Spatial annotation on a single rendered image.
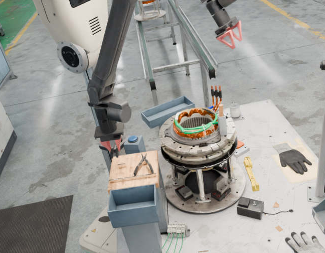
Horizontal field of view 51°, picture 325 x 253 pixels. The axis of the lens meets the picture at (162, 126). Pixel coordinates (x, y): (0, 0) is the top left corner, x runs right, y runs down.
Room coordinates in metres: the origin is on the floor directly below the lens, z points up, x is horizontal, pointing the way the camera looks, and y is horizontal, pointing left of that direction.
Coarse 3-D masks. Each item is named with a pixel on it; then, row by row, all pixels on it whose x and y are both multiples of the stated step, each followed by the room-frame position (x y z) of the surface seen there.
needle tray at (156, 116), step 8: (184, 96) 1.54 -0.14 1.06; (160, 104) 1.50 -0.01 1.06; (168, 104) 1.52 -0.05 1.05; (176, 104) 1.53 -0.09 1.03; (184, 104) 1.53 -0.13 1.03; (192, 104) 1.45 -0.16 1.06; (144, 112) 1.47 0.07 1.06; (152, 112) 1.49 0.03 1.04; (160, 112) 1.49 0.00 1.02; (168, 112) 1.48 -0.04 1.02; (176, 112) 1.42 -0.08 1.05; (144, 120) 1.43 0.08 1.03; (152, 120) 1.37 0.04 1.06; (160, 120) 1.39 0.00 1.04; (152, 128) 1.37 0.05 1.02
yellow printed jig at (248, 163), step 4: (248, 156) 1.29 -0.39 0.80; (244, 160) 1.26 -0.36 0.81; (248, 160) 1.26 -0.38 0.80; (244, 164) 1.25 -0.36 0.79; (248, 164) 1.24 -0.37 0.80; (248, 168) 1.22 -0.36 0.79; (248, 172) 1.19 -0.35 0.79; (252, 172) 1.18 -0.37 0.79; (252, 176) 1.16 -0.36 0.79; (252, 180) 1.14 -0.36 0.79; (252, 184) 1.09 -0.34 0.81; (256, 184) 1.08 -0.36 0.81; (252, 188) 1.08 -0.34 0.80; (256, 188) 1.08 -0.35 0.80
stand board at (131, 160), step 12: (120, 156) 1.14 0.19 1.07; (132, 156) 1.12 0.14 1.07; (156, 156) 1.09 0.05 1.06; (120, 168) 1.06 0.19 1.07; (132, 168) 1.05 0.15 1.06; (144, 168) 1.03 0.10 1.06; (156, 168) 1.02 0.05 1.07; (132, 180) 0.98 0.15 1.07; (144, 180) 0.96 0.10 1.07; (156, 180) 0.95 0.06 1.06; (108, 192) 0.95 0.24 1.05
